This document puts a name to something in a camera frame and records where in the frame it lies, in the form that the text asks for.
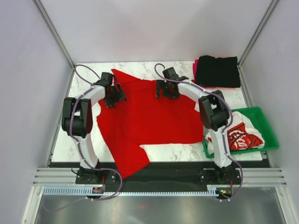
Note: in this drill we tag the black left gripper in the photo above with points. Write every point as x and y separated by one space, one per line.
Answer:
119 96

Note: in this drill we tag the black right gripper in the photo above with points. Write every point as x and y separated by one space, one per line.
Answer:
161 84

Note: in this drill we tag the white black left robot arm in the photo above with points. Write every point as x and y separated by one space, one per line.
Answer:
77 115

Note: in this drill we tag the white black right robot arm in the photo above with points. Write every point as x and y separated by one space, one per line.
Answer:
215 113

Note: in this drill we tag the folded pink t-shirt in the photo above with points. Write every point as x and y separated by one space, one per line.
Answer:
198 79

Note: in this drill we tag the folded black t-shirt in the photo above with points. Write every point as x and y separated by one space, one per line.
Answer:
218 71

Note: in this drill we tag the white red printed t-shirt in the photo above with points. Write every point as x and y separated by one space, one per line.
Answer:
242 135

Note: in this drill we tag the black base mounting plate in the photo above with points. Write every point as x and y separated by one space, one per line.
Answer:
203 173

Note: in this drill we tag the green plastic bin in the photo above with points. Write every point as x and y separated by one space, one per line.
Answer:
259 121

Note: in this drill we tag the aluminium frame post right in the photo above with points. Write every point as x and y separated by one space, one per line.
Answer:
265 18

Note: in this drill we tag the aluminium frame post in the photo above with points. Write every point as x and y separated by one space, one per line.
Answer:
265 18
53 31

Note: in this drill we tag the aluminium rail left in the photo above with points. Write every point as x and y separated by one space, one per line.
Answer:
55 177

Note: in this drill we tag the aluminium rail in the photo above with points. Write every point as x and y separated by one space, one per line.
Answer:
55 177
263 177

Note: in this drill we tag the aluminium frame post left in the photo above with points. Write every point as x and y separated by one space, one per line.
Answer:
53 31

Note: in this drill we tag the white slotted cable duct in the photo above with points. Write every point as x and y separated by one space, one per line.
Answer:
103 191

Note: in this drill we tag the aluminium rail right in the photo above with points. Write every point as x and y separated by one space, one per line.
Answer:
263 177

